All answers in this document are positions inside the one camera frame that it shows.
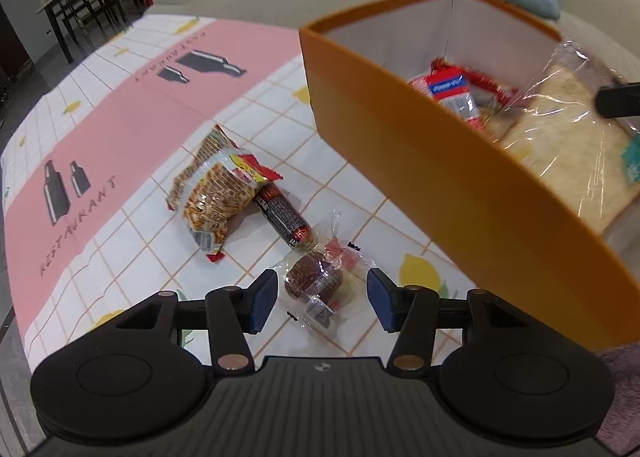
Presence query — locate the small red candy packet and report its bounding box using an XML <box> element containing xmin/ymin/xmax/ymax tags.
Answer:
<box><xmin>315</xmin><ymin>210</ymin><xmax>363</xmax><ymax>270</ymax></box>

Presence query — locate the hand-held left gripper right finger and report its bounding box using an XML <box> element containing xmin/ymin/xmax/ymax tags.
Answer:
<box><xmin>366</xmin><ymin>268</ymin><xmax>551</xmax><ymax>374</ymax></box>

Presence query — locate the pink and white printed tablecloth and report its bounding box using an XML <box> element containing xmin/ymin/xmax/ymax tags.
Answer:
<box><xmin>0</xmin><ymin>14</ymin><xmax>501</xmax><ymax>368</ymax></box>

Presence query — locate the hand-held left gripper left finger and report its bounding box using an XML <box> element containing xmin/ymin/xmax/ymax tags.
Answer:
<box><xmin>90</xmin><ymin>269</ymin><xmax>279</xmax><ymax>374</ymax></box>

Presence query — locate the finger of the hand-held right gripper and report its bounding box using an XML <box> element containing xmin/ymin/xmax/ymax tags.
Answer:
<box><xmin>595</xmin><ymin>82</ymin><xmax>640</xmax><ymax>119</ymax></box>

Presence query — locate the mauve fuzzy blanket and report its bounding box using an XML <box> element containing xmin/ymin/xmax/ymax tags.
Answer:
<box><xmin>595</xmin><ymin>344</ymin><xmax>640</xmax><ymax>457</ymax></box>

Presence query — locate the orange cardboard box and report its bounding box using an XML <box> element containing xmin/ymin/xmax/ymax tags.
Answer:
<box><xmin>298</xmin><ymin>0</ymin><xmax>640</xmax><ymax>353</ymax></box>

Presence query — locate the peanut snack packet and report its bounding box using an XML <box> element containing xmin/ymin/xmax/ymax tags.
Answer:
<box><xmin>166</xmin><ymin>124</ymin><xmax>283</xmax><ymax>265</ymax></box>

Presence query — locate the chocolate muffin packet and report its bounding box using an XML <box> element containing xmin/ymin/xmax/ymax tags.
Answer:
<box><xmin>270</xmin><ymin>242</ymin><xmax>373</xmax><ymax>338</ymax></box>

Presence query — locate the red sausage packet blue label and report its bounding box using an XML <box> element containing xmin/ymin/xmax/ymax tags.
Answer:
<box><xmin>407</xmin><ymin>57</ymin><xmax>523</xmax><ymax>130</ymax></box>

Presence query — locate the dark sausage packet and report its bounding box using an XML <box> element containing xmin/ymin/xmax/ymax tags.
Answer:
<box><xmin>254</xmin><ymin>182</ymin><xmax>318</xmax><ymax>253</ymax></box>

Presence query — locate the sliced bread packet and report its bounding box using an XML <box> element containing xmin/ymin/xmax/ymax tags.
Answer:
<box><xmin>492</xmin><ymin>40</ymin><xmax>640</xmax><ymax>238</ymax></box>

